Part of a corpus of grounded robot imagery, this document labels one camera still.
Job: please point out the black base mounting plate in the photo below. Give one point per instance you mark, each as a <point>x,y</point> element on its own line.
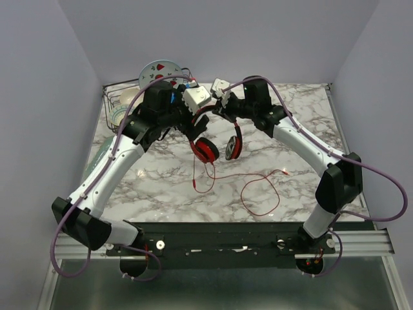
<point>180,245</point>

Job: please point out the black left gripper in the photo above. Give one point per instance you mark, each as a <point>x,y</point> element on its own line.
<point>190,130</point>

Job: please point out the red black headphones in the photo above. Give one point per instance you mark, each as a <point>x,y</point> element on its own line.
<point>214,135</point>

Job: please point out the aluminium frame rail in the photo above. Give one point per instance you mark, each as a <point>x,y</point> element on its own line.
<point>350,240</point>

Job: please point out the cream bowl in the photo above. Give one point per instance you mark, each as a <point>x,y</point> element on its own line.
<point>128,95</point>

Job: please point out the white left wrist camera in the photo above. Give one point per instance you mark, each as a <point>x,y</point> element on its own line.
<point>195,98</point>

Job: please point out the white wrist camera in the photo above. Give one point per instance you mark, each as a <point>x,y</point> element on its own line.
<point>195,98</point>
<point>218,91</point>

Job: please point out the patterned yellow centre bowl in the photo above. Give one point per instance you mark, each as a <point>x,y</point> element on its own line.
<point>117,114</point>

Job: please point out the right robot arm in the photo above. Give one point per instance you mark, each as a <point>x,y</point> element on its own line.
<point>340,175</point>

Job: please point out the black wire dish rack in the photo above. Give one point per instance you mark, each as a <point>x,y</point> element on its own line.
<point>112,92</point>

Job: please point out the light green dish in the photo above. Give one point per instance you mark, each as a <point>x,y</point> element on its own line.
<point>98,156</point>

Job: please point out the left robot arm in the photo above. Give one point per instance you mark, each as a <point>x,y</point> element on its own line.
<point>163,107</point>

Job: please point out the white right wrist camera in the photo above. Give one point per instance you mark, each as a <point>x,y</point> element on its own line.
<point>218,91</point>

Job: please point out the blue cloth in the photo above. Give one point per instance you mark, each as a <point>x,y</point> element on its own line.
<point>178,91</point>

